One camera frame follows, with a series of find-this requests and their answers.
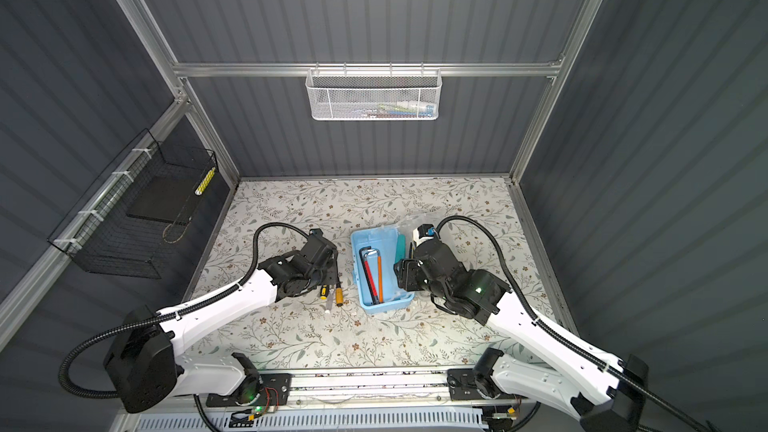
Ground orange handled black screwdriver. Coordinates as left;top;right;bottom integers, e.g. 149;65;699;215
334;279;344;307

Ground light blue plastic tool box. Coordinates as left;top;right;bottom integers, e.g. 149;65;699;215
350;212;440;315

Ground pens in white basket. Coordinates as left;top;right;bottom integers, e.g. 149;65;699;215
359;101;438;119

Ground left black corrugated cable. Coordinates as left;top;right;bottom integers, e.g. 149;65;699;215
57;221;313;432

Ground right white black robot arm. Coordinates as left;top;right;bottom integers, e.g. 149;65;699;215
394;238;647;431

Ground long black hex key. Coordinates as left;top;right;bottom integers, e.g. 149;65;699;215
364;248;379;305

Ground yellow green marker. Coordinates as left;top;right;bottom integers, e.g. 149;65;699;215
194;167;217;196

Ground black corrugated cable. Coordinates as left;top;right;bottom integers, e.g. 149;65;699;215
57;221;313;432
434;214;709;432

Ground black flat pad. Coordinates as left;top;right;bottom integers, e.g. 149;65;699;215
126;176;202;225

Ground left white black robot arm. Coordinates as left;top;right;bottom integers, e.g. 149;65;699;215
104;229;338;413

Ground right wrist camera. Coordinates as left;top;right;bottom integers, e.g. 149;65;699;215
412;224;437;247

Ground white ventilation grille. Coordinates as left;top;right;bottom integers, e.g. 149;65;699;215
134;407;487;432

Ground right black corrugated cable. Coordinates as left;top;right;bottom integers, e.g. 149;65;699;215
434;214;709;432

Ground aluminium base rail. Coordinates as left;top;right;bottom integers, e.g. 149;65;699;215
128;365;607;412

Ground black wire mesh basket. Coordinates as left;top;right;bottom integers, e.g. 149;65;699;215
49;135;218;279

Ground teal utility knife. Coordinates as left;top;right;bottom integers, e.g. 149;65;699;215
394;234;407;264

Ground white wire mesh basket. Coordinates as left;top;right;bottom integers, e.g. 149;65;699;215
305;70;443;121

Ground red handled hex key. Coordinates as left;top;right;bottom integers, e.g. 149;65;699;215
358;246;379;305

